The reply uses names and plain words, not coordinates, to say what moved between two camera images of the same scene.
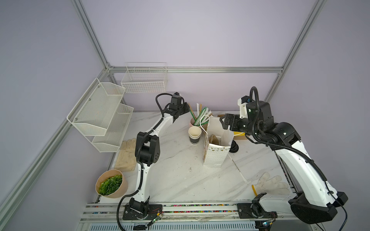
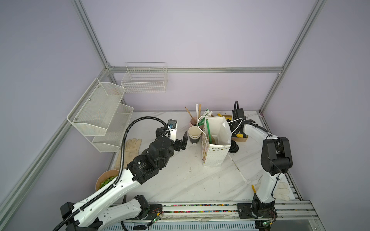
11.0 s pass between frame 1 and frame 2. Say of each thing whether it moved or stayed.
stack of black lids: stayed
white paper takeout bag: stayed
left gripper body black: moved
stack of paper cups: stayed
